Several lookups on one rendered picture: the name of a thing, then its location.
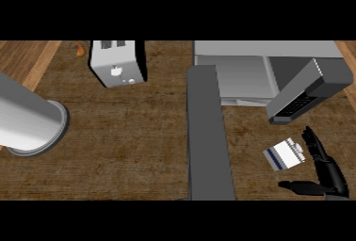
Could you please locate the silver toaster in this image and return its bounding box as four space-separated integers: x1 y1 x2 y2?
87 40 149 89

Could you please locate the grey microwave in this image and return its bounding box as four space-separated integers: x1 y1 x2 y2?
193 40 354 126

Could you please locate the small orange brown object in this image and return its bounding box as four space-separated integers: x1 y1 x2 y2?
69 40 88 57

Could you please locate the white milk carton blue stripe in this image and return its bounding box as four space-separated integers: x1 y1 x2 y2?
261 137 307 172

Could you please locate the dark grey microwave door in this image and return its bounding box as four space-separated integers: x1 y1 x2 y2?
184 65 237 201

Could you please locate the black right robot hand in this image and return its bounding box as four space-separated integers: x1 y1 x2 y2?
276 125 350 199

